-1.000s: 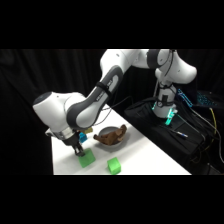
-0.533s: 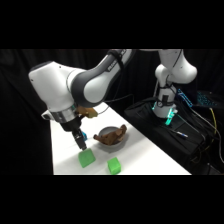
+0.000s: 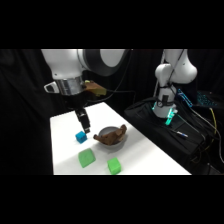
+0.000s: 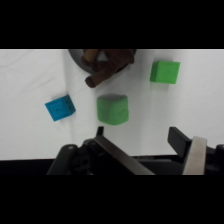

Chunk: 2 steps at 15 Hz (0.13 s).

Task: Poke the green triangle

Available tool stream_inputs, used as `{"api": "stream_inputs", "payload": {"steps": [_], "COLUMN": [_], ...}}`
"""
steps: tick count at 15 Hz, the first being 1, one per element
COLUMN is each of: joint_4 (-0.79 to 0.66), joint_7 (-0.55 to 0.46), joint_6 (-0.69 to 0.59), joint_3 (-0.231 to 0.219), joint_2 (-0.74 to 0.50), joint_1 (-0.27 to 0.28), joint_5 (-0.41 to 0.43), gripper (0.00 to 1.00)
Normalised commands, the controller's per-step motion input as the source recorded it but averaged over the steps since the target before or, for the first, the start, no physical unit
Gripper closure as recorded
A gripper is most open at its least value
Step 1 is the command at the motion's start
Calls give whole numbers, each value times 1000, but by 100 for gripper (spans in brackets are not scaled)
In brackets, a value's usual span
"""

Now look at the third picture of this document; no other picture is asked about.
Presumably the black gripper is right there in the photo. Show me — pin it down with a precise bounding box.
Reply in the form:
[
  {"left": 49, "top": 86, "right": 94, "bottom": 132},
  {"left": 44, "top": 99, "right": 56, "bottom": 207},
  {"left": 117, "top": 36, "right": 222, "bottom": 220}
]
[{"left": 64, "top": 92, "right": 92, "bottom": 135}]

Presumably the blue cube block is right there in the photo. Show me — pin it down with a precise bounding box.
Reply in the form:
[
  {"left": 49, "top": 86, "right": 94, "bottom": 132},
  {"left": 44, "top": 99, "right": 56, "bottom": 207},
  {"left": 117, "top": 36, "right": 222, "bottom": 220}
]
[{"left": 75, "top": 130, "right": 88, "bottom": 144}]

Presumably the brown plush toy animal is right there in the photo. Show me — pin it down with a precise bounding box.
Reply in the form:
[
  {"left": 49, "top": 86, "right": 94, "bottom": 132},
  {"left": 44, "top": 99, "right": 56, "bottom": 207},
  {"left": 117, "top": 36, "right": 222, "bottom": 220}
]
[{"left": 92, "top": 124, "right": 128, "bottom": 146}]

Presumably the grey round bowl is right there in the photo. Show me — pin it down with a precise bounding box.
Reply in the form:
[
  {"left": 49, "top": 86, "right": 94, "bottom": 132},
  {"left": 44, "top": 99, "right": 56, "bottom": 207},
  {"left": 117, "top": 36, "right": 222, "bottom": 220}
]
[{"left": 98, "top": 125, "right": 127, "bottom": 150}]

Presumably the green cube block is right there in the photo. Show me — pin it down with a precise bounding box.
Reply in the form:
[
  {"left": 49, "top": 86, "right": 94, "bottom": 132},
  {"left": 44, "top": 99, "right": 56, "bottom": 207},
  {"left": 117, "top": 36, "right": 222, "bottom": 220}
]
[{"left": 106, "top": 157, "right": 122, "bottom": 176}]

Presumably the black robot stand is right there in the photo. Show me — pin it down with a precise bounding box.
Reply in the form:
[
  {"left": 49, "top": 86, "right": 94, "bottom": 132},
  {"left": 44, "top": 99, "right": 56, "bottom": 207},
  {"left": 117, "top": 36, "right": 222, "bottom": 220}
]
[{"left": 123, "top": 96, "right": 224, "bottom": 176}]

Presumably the small green light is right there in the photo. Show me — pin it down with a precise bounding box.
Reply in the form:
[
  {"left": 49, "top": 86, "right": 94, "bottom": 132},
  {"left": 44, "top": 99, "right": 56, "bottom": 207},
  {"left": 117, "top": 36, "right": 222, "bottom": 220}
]
[{"left": 152, "top": 101, "right": 178, "bottom": 126}]

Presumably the pen with blue tip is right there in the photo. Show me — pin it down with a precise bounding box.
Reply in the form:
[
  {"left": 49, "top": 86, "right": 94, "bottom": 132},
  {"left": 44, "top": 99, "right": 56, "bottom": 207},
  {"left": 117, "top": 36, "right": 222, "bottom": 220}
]
[{"left": 175, "top": 130, "right": 189, "bottom": 138}]

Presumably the blue-lit keyboard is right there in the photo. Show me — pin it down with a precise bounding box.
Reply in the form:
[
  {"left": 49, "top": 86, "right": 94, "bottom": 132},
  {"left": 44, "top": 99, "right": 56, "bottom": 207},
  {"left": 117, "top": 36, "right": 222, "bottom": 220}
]
[{"left": 195, "top": 90, "right": 219, "bottom": 108}]

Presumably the wrist camera with yellowish mount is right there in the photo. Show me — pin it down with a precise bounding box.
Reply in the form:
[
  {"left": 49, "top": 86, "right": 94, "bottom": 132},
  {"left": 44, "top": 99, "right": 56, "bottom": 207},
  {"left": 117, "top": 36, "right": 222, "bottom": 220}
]
[{"left": 83, "top": 79, "right": 108, "bottom": 98}]

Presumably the black cable from wrist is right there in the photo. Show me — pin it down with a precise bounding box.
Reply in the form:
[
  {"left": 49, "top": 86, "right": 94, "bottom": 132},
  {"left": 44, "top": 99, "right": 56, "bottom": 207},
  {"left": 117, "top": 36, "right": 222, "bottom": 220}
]
[{"left": 87, "top": 49, "right": 135, "bottom": 101}]

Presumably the black cable on arm base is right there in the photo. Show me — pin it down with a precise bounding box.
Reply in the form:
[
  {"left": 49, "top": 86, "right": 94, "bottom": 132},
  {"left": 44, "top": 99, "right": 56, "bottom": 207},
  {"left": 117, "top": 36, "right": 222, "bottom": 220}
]
[{"left": 159, "top": 49, "right": 186, "bottom": 108}]

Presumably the yellow cable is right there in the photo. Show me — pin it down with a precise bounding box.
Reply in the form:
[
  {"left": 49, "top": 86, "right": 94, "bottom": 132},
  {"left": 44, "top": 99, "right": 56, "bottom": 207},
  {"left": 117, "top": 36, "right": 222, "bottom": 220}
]
[{"left": 199, "top": 107, "right": 221, "bottom": 153}]

